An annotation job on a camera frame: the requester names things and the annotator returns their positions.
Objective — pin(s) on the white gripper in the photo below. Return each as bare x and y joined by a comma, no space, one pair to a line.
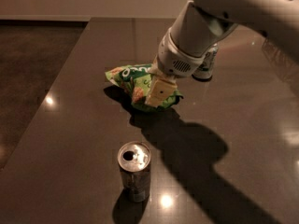
173,59

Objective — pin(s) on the green rice chip bag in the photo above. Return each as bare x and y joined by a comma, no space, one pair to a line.
135,81

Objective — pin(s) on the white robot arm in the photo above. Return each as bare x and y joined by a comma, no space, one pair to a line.
203,23

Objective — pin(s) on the green 7up soda can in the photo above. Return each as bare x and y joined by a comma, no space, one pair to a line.
205,70

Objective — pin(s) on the dark redbull can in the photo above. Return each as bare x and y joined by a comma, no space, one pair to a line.
134,160

